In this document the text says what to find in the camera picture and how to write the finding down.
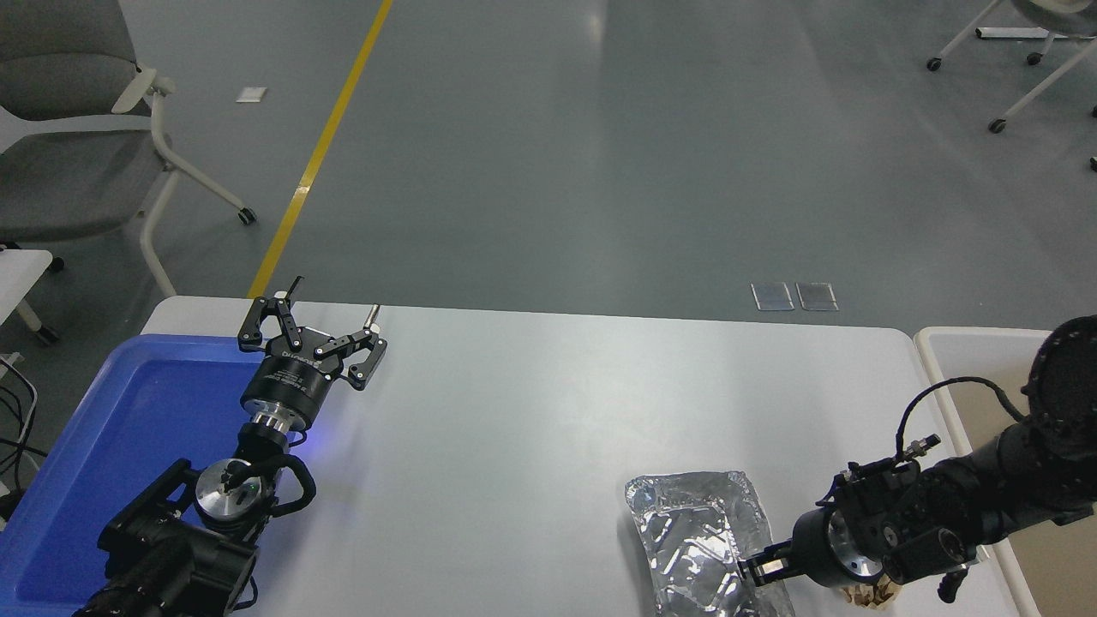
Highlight small white side table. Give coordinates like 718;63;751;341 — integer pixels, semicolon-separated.
0;249;63;346

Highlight black cables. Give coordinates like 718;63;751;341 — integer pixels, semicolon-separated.
0;351;48;524

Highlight large pale bin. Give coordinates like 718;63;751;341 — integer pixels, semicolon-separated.
914;326;1097;617

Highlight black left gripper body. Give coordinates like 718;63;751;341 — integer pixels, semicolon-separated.
239;327;345;427

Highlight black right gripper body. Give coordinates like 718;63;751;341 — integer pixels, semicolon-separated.
791;507;849;588

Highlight crumpled tan paper ball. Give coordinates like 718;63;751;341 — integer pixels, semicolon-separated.
842;581;902;608

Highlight grey office chair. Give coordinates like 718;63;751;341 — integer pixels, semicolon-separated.
0;0;258;298

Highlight blue plastic tray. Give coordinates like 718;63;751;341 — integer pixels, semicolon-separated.
0;333;309;617

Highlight white frame wheeled chair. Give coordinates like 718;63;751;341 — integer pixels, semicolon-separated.
926;0;1097;135

